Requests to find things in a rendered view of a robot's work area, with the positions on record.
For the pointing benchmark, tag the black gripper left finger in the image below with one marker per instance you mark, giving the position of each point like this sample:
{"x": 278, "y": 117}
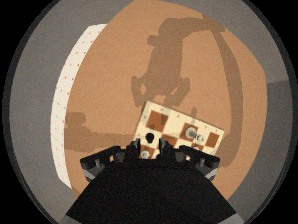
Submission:
{"x": 100, "y": 161}

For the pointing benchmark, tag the white chess piece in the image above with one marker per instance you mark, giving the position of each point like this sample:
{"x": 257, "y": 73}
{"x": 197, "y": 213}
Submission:
{"x": 191, "y": 132}

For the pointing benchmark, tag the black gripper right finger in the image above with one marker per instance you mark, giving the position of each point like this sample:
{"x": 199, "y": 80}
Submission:
{"x": 206, "y": 163}

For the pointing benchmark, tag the chessboard with pieces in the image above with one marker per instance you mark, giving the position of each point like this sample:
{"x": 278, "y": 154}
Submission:
{"x": 171, "y": 125}

